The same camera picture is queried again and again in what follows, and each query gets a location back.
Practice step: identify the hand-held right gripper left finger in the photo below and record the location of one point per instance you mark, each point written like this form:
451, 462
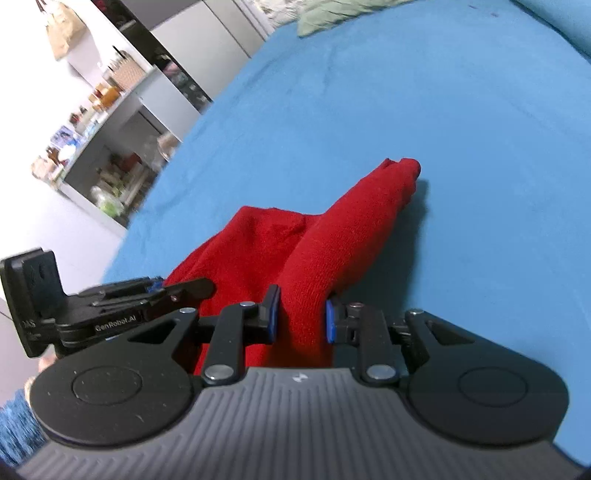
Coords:
272, 316

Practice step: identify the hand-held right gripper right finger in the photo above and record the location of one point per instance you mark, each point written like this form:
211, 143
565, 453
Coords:
330, 323

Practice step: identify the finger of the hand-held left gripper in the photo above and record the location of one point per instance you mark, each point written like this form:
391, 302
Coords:
194, 288
124, 288

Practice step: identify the red knit sweater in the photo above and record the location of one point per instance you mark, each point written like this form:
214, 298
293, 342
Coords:
323, 249

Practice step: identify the green tissue pack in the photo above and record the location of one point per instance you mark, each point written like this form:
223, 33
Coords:
108, 203

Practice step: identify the blue shaggy rug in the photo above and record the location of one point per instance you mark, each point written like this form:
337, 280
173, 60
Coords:
16, 424

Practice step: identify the white shelf desk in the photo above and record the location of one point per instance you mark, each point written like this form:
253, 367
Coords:
152, 99

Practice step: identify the orange plush toy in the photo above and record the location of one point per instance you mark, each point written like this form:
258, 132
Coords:
111, 96

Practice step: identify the woven basket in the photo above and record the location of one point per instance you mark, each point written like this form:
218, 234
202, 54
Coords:
127, 74

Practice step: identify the bed with blue sheet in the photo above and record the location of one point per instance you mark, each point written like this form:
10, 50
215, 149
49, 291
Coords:
392, 92

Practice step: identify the grey and white wardrobe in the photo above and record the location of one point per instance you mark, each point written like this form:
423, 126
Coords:
217, 32

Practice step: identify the beige hanging bag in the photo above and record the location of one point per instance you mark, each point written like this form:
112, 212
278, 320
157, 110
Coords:
62, 30

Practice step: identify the green pillow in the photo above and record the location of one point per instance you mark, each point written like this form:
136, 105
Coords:
332, 16

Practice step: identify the blue duvet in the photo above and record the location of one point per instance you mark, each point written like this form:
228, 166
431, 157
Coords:
563, 23

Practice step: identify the blue photo frame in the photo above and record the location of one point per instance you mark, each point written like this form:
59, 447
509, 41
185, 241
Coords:
64, 137

